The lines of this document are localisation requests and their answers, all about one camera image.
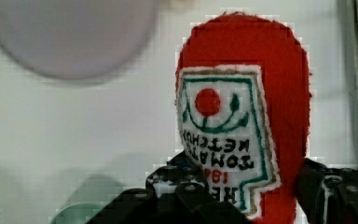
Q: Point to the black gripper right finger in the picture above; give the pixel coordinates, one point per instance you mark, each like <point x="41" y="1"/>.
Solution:
<point x="327" y="195"/>

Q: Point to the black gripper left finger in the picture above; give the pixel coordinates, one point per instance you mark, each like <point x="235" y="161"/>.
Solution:
<point x="176" y="193"/>

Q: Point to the red plush ketchup bottle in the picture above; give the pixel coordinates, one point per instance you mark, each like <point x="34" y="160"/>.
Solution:
<point x="243" y="109"/>

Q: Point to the lavender round plate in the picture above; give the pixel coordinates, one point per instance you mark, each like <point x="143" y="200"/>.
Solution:
<point x="74" y="39"/>

